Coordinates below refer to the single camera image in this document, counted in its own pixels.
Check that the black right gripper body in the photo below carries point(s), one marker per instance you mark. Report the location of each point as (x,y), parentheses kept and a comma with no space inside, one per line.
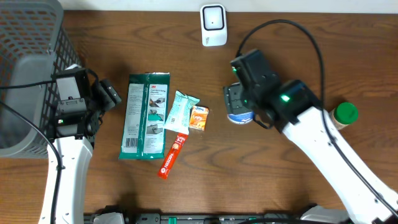
(236,98)

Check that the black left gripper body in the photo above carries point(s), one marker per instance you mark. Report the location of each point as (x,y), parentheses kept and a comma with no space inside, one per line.
(105,99)

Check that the white blue label jar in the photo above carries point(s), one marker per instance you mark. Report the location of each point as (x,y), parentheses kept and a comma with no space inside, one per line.
(242,118)

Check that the small orange box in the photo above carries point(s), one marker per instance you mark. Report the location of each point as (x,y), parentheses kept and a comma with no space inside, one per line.
(198,118)

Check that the green white gloves packet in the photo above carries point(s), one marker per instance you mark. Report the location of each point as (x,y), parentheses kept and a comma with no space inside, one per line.
(146,112)

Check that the light green snack packet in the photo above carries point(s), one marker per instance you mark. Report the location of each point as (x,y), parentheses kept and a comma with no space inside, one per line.
(178,118)

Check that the red white snack packet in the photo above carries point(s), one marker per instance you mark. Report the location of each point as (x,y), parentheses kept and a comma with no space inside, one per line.
(172,156)

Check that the green lid white jar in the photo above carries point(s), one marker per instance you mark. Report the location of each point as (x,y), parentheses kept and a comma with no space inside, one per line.
(344,115)

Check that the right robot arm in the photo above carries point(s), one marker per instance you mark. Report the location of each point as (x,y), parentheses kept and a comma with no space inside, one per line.
(294,110)

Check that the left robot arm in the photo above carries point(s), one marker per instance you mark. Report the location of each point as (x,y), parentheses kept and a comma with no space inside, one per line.
(84,99)

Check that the white barcode scanner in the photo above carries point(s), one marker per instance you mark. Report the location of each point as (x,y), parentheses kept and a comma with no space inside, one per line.
(213,25)

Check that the grey plastic mesh basket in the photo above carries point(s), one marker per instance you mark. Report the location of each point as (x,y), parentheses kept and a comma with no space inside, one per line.
(34,48)

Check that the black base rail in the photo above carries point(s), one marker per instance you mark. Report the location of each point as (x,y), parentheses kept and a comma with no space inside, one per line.
(115,214)

